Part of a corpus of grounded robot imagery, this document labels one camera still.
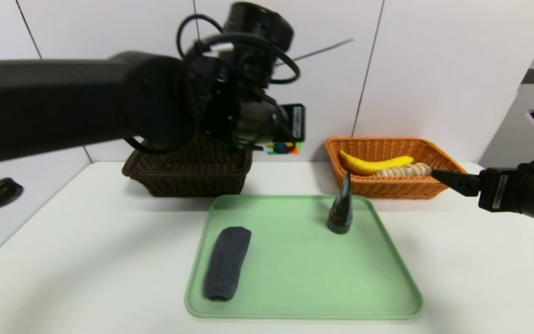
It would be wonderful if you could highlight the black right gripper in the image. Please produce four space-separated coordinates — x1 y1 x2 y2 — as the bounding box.
431 158 534 232

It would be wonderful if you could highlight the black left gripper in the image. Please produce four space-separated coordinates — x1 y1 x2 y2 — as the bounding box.
273 103 305 142

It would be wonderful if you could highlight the multicolour puzzle cube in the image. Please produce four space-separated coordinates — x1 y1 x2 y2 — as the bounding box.
266 141 301 155

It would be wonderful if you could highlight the striped twisted bread loaf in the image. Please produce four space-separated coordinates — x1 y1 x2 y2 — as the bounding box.
376 163 433 178

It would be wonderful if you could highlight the yellow banana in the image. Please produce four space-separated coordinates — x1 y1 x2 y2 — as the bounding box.
339 150 415 176

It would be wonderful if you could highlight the dark grey towel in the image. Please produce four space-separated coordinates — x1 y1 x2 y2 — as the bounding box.
203 226 252 302

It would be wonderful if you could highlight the orange wicker basket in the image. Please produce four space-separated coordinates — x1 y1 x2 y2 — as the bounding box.
325 137 468 200

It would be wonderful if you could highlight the dark brown wicker basket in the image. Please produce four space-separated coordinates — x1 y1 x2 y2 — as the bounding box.
122 135 254 197

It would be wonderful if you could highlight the black cosmetic tube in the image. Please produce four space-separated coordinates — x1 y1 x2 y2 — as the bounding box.
326 171 354 234

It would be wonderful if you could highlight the light green plastic tray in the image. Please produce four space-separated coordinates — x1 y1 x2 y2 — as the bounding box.
185 194 423 319

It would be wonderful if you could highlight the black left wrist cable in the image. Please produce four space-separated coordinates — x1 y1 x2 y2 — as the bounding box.
177 14 301 85

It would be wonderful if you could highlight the thin black wire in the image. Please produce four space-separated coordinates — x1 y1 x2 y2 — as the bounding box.
276 39 355 65

